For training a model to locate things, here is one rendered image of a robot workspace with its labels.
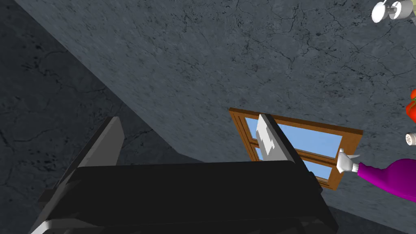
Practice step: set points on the red tomato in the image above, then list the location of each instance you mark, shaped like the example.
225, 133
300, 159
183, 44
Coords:
412, 109

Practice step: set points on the brown wooden window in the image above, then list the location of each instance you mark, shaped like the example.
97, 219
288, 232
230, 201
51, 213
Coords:
312, 139

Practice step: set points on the purple spray bottle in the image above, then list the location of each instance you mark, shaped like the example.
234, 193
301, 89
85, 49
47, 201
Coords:
390, 177

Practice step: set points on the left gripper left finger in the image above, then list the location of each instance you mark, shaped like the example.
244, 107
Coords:
104, 146

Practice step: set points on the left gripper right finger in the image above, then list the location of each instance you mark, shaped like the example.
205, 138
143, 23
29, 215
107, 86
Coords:
273, 143

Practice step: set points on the white salt shaker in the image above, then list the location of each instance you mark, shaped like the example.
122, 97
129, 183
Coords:
411, 139

